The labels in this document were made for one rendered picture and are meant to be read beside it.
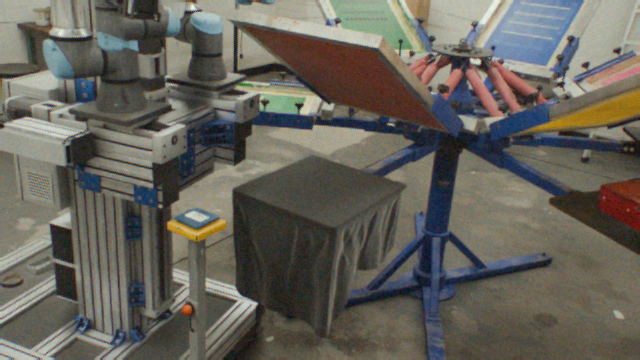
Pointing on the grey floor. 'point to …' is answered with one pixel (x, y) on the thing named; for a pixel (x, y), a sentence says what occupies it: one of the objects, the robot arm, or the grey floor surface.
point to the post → (197, 280)
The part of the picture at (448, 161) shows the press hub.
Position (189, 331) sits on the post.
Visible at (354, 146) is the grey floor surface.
